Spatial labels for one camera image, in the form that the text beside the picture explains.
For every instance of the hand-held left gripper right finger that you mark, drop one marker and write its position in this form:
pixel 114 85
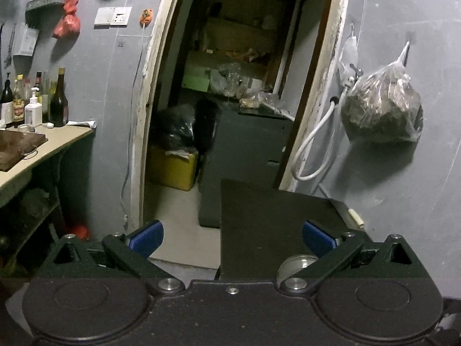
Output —
pixel 318 238

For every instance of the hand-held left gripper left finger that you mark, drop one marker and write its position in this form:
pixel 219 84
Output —
pixel 147 238

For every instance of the red item under counter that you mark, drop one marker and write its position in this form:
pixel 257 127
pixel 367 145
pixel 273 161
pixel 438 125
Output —
pixel 81 232

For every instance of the yellow box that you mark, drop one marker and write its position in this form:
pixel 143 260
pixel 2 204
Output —
pixel 173 167

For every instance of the dark cabinet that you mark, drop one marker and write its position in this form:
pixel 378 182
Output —
pixel 245 151

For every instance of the black plastic bag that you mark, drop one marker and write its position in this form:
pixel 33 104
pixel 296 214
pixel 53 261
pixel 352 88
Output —
pixel 174 126

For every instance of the white tube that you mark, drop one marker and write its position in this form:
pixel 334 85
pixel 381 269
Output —
pixel 83 124

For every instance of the wooden counter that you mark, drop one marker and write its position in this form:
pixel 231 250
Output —
pixel 54 144

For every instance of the plastic bag of dark contents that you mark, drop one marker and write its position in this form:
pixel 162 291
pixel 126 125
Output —
pixel 381 108

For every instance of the wooden cutting board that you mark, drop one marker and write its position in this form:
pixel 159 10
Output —
pixel 18 147

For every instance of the dark glass bottle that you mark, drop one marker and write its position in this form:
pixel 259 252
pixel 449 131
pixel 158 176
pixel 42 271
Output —
pixel 58 104

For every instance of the green box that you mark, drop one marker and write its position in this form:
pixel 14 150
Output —
pixel 196 79

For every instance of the metal faucet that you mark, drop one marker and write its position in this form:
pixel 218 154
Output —
pixel 351 74

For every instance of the yellow oil bottle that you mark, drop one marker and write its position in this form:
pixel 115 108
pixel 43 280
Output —
pixel 46 101

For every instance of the white pump bottle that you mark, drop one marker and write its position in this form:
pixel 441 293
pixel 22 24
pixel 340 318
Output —
pixel 33 110

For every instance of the brown bottle with red label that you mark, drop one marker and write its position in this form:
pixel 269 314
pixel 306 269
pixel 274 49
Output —
pixel 18 104

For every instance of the clear hanging plastic bag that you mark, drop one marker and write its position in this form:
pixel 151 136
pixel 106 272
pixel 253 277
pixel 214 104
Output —
pixel 349 48

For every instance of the cluttered storage shelf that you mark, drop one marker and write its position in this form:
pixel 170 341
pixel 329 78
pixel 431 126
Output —
pixel 234 61

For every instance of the black pump bottle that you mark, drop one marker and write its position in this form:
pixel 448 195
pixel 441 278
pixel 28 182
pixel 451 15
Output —
pixel 6 101

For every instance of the red plastic bags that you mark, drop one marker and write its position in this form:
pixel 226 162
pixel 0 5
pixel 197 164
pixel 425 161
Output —
pixel 68 21

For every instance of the white door frame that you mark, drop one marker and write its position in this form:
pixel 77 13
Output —
pixel 142 133

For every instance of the orange wall hook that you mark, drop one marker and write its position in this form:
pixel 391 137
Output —
pixel 146 16

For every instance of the white wall socket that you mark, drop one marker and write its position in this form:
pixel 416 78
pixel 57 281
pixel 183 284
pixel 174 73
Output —
pixel 120 17

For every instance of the white wall switch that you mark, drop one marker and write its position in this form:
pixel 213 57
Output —
pixel 104 16

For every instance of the wall calendar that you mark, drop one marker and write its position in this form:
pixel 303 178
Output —
pixel 26 41

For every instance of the wall rack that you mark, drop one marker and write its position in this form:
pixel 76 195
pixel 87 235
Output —
pixel 46 1

